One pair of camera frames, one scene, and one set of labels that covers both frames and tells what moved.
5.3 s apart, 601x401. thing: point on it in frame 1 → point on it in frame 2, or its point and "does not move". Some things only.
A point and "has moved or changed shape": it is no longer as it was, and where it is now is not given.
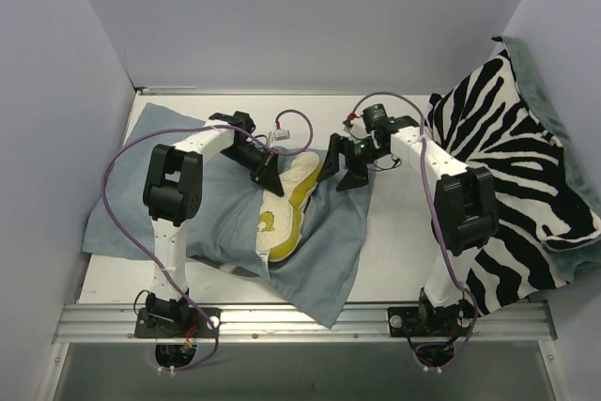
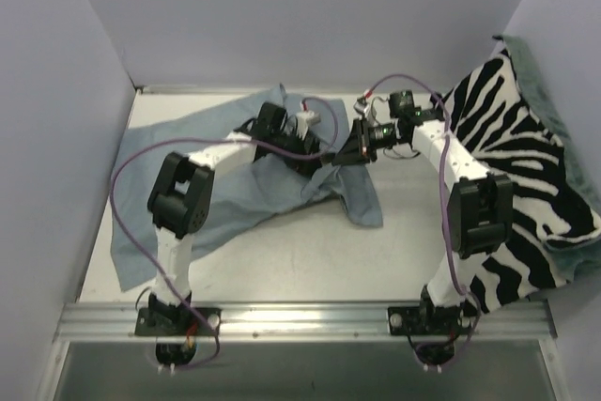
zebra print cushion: [488, 115] does not move
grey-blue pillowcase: [233, 198] has moved or changed shape
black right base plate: [409, 321] does not move
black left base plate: [193, 324] does not move
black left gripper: [263, 167] → [307, 157]
